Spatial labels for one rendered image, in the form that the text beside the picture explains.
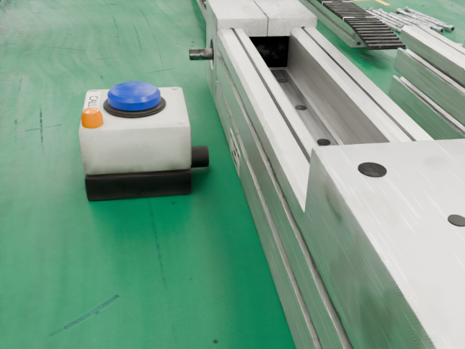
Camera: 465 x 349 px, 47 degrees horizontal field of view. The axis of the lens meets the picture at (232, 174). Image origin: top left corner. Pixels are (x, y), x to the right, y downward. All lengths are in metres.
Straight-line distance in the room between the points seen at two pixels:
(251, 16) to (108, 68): 0.22
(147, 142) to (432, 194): 0.24
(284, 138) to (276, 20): 0.24
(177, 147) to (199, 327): 0.14
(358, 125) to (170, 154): 0.14
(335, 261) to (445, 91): 0.33
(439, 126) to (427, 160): 0.30
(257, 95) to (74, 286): 0.17
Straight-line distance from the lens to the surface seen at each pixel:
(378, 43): 0.73
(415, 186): 0.20
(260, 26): 0.54
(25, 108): 0.59
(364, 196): 0.19
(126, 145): 0.39
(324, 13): 0.93
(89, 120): 0.38
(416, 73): 0.55
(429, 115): 0.53
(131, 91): 0.41
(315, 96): 0.47
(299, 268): 0.27
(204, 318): 0.31
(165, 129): 0.38
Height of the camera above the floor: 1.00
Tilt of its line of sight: 31 degrees down
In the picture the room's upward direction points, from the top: 2 degrees clockwise
